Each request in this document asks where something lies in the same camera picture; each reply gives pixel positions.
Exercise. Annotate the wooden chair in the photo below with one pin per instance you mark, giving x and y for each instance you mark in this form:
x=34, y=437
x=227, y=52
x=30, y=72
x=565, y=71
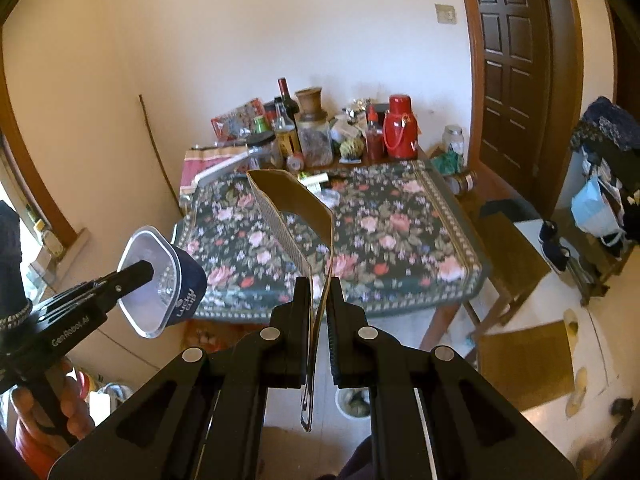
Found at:
x=510, y=255

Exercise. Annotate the dark wine bottle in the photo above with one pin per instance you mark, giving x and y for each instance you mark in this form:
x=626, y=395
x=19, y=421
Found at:
x=286, y=97

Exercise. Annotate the green cap bottle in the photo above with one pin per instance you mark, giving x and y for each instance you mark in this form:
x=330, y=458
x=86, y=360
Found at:
x=261, y=124

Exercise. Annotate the thin wooden stick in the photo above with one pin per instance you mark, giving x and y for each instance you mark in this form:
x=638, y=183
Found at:
x=157, y=150

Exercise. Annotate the silver foil bundle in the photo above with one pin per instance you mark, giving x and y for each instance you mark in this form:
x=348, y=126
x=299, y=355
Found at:
x=357, y=109

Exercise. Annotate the yellow green packet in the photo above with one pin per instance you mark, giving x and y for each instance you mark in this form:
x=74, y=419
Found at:
x=314, y=177

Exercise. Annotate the floral tablecloth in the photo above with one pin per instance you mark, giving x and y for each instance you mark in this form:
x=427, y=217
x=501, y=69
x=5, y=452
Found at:
x=400, y=240

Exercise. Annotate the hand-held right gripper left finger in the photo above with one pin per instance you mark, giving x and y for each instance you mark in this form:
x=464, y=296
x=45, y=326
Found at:
x=300, y=320

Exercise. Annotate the clear glass bottle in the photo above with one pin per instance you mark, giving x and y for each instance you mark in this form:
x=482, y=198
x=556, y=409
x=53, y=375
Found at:
x=286, y=135

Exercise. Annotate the red sauce bottle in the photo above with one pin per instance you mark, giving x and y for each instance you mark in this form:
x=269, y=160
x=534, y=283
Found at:
x=374, y=137

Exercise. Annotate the wall light switch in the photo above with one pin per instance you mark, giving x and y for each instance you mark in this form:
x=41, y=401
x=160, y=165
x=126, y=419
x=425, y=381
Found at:
x=445, y=14

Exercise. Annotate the small tin can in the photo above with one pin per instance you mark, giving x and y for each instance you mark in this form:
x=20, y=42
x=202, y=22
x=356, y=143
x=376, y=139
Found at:
x=454, y=183
x=468, y=180

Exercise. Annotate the red patterned plastic bag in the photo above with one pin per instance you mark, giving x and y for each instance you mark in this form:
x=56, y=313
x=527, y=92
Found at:
x=235, y=120

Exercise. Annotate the person's left hand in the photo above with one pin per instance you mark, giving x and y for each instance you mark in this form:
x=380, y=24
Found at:
x=75, y=395

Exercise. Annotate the long grey white tray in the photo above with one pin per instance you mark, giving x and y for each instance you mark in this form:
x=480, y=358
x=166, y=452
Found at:
x=220, y=172

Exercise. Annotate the white bowl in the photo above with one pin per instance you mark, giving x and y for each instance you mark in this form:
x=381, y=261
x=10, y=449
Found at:
x=354, y=402

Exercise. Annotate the brown door frame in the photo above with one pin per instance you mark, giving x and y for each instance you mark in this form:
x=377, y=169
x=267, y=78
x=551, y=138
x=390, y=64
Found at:
x=567, y=85

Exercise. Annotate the dark brown panel door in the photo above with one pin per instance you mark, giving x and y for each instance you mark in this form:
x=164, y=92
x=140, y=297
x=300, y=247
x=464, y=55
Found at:
x=510, y=60

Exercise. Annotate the black shoe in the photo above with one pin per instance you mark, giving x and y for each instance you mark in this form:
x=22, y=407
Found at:
x=554, y=247

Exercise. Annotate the dried green plant ball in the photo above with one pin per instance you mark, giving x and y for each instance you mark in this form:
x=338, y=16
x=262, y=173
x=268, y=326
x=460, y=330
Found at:
x=352, y=149

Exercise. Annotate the dark blue patterned cloth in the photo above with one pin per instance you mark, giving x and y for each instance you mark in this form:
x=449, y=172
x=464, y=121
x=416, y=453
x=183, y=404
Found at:
x=612, y=122

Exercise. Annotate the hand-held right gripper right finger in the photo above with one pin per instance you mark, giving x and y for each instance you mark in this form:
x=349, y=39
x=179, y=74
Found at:
x=336, y=320

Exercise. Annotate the black lid jar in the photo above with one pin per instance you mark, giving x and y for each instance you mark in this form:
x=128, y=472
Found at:
x=265, y=150

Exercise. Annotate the blue plastic cup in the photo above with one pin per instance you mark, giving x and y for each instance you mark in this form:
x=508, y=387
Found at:
x=187, y=285

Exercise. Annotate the red thermos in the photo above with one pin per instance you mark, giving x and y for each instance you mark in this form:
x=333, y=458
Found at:
x=400, y=130

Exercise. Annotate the large glass jar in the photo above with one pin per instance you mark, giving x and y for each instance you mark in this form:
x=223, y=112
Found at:
x=315, y=142

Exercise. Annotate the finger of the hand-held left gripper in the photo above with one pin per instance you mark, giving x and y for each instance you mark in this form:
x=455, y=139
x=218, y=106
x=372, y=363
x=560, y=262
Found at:
x=135, y=280

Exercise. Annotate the blue white plastic bag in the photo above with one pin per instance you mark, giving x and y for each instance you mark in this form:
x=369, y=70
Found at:
x=597, y=207

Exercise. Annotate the red plastic container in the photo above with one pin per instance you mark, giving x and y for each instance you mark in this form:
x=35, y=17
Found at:
x=35, y=447

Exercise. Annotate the wooden stool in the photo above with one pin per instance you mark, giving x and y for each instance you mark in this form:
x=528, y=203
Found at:
x=525, y=365

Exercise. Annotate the brown window frame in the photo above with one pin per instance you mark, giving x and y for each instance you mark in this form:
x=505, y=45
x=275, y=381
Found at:
x=30, y=170

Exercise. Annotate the green plastic bag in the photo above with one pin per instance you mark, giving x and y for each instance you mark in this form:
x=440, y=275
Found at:
x=447, y=164

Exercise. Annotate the small red lid jar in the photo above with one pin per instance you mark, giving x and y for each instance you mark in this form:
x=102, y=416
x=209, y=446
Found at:
x=295, y=162

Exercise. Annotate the red striped box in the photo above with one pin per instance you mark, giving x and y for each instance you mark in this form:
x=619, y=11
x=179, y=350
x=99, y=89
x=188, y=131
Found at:
x=207, y=165

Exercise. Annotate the wooden table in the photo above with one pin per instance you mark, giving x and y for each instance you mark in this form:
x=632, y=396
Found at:
x=440, y=320

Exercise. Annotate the brown cardboard sleeve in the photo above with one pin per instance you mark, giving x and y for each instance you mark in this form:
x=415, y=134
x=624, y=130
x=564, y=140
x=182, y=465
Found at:
x=295, y=210

